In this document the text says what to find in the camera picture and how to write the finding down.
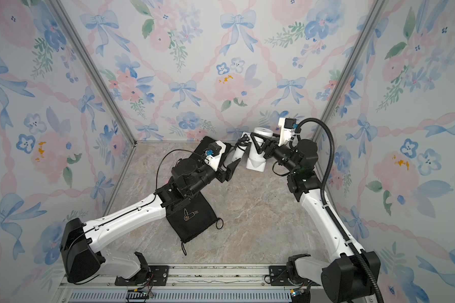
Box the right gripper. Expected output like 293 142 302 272
251 120 296 165

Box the white hair dryer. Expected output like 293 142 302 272
231 127 274 172

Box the black pouch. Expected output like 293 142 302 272
166 193 224 256
190 136 221 160

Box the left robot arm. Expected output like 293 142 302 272
60 158 240 285

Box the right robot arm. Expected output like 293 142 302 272
250 133 384 302

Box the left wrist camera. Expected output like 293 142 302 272
204 141 226 172

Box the aluminium front rail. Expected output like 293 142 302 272
52 264 330 302

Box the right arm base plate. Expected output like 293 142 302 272
264 265 319 288

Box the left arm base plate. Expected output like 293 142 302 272
115 265 170 287

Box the black corrugated cable conduit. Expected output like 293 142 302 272
293 117 384 303

